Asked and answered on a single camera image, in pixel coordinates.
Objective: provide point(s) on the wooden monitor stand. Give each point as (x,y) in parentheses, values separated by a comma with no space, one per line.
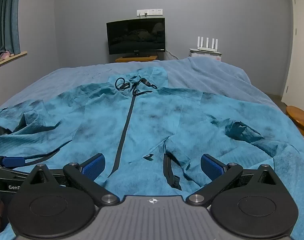
(137,59)

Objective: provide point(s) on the white wall socket strip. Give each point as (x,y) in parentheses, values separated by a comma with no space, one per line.
(154,12)

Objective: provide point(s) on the teal zip jacket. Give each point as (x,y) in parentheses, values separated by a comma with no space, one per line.
(152,120)

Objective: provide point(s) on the white router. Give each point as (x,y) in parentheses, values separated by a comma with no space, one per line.
(207,48)

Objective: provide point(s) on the wooden window sill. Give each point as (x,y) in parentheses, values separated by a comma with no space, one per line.
(15,56)

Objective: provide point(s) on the light blue blanket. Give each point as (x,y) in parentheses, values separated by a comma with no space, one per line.
(217,75)

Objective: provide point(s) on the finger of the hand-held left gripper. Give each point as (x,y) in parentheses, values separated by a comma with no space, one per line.
(14,161)

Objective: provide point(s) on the wooden stool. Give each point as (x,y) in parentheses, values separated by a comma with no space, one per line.
(298,113)

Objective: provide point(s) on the black monitor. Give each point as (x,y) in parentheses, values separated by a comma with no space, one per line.
(135,36)

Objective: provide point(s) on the white door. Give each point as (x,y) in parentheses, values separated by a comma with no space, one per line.
(300,42)

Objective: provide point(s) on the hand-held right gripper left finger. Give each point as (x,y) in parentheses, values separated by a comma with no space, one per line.
(94,167)

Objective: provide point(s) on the teal curtain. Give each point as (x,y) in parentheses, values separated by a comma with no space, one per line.
(5,15)

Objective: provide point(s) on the pink soft item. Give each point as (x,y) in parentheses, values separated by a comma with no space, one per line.
(5,54)

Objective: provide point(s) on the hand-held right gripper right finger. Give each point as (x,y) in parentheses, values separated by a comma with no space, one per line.
(212,167)

